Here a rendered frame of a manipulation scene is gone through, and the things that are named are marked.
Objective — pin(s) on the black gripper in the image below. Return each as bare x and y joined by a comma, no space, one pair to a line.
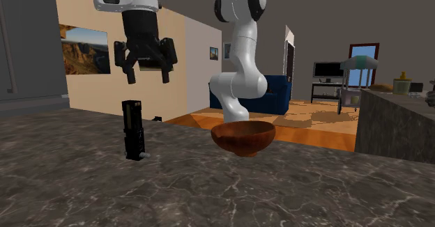
141,29

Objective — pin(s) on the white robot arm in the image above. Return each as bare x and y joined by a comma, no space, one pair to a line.
244,53

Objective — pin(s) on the black upright rectangular device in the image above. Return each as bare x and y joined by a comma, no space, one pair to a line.
133,131

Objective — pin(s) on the brown wooden bowl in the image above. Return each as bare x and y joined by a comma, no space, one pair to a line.
243,138

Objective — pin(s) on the grey refrigerator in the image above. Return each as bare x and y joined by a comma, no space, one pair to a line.
34,49

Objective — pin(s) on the blue sofa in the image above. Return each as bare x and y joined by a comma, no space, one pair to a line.
277,97

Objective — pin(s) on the dark doorway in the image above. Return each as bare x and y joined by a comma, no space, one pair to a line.
290,61

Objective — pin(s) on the black television stand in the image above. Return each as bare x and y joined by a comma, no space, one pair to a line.
323,90

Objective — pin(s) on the black television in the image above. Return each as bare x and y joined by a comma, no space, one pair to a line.
328,69

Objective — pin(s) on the pale popcorn cart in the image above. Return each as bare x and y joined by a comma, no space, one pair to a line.
358,63

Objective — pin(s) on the red-framed window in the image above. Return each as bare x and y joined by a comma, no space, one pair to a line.
363,51

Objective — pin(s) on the tan bread loaf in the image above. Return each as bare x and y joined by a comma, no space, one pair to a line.
380,87

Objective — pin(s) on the grey marble counter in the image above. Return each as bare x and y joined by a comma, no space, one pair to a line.
391,128

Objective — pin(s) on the yellow-green lidded jar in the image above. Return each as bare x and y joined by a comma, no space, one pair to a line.
402,85

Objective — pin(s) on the small black box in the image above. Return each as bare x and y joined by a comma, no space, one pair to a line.
416,87

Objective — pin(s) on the large canyon wall picture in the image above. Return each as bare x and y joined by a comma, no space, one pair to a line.
85,51

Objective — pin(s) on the small dark-framed wall picture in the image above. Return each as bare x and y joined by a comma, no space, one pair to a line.
213,53

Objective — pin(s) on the small pale-framed wall picture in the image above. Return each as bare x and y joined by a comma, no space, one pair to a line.
227,50

